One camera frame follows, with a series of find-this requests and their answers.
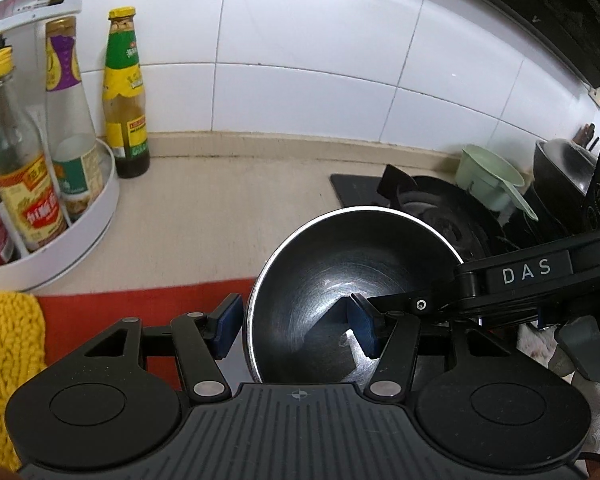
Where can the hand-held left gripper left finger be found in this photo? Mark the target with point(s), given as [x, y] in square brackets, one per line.
[228, 327]

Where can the red table mat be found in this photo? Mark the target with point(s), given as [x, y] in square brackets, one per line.
[130, 302]

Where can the yellow label sauce bottle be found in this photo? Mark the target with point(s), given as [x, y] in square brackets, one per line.
[25, 195]

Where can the black cooking pot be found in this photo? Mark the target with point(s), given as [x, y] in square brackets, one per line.
[562, 170]

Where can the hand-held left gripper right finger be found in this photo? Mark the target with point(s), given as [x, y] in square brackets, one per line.
[362, 330]

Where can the white round turntable tray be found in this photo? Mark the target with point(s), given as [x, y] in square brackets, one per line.
[87, 230]

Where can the light green plastic ladle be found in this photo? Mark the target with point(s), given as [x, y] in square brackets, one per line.
[485, 175]

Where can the green yellow label bottle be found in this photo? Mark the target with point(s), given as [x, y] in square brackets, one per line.
[125, 110]

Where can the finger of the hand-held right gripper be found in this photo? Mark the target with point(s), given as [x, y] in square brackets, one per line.
[425, 302]

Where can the black gas stove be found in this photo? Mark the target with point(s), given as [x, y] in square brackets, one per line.
[445, 210]

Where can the black range hood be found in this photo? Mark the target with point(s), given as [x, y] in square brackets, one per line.
[545, 0]

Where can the purple label clear bottle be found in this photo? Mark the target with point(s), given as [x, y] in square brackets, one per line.
[72, 160]

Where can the stainless steel bowl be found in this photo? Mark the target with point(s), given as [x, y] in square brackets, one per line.
[310, 280]

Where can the wall socket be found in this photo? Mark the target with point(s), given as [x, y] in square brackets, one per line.
[599, 96]

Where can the person's right hand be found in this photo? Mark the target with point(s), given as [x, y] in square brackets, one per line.
[599, 405]

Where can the yellow chenille mat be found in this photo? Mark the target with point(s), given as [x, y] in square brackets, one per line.
[5, 360]

